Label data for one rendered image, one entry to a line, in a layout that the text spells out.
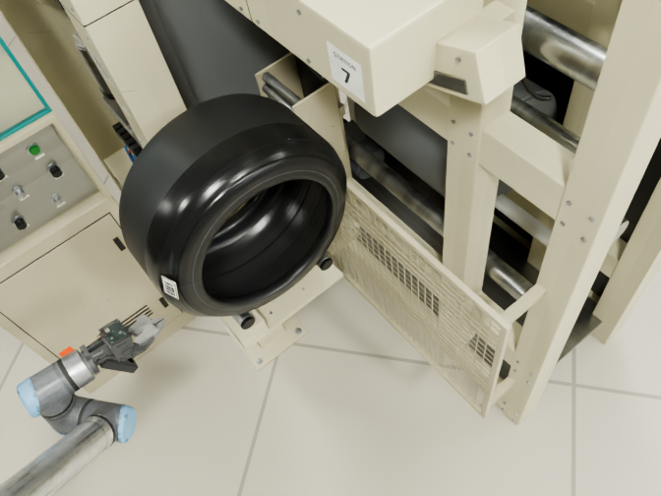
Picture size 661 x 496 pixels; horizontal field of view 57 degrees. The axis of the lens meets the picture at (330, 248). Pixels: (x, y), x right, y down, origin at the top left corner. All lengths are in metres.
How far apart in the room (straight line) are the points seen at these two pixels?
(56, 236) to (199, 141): 0.91
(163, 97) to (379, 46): 0.75
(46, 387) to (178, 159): 0.64
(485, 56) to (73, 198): 1.50
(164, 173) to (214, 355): 1.47
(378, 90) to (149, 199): 0.61
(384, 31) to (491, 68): 0.18
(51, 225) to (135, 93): 0.76
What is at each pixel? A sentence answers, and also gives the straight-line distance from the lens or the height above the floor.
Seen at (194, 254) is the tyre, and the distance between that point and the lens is 1.37.
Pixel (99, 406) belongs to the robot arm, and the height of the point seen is 0.98.
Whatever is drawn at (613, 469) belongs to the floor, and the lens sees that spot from 2.55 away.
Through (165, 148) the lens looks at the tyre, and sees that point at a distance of 1.41.
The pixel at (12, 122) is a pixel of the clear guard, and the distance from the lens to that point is 1.92.
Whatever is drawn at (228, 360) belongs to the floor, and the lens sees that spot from 2.71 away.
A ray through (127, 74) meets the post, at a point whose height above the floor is 1.51.
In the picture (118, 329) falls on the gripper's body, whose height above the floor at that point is 1.08.
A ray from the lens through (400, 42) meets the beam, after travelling 1.00.
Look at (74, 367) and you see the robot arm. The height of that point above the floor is 1.09.
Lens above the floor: 2.39
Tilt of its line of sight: 56 degrees down
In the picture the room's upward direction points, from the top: 13 degrees counter-clockwise
